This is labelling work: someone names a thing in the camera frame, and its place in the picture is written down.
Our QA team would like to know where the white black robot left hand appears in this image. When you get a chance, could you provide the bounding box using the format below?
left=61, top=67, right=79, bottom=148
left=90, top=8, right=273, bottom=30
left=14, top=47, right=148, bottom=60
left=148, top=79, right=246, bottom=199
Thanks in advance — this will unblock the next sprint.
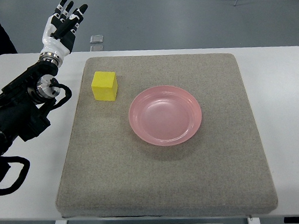
left=40, top=0, right=88, bottom=66

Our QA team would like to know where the yellow cube block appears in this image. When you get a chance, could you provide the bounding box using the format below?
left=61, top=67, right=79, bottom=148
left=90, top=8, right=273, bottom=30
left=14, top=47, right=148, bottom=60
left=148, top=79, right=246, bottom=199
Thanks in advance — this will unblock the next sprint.
left=91, top=71, right=118, bottom=101

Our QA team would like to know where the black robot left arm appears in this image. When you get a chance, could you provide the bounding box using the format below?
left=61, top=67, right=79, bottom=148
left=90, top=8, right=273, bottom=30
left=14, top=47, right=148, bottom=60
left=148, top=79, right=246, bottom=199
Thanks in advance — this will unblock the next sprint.
left=0, top=51, right=72, bottom=196

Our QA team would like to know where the lower floor socket plate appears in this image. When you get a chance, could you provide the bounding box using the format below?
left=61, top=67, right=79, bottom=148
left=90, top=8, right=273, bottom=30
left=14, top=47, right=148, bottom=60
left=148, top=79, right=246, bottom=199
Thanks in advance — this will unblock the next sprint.
left=90, top=44, right=103, bottom=52

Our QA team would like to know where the pink plastic plate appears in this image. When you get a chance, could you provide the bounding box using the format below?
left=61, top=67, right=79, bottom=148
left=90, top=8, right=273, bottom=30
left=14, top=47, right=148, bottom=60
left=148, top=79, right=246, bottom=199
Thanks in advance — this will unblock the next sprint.
left=129, top=85, right=202, bottom=146

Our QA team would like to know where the beige fabric cushion mat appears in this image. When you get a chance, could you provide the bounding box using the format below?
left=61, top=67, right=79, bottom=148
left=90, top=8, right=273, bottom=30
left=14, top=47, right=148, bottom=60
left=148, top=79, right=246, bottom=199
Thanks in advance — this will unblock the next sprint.
left=56, top=53, right=278, bottom=218

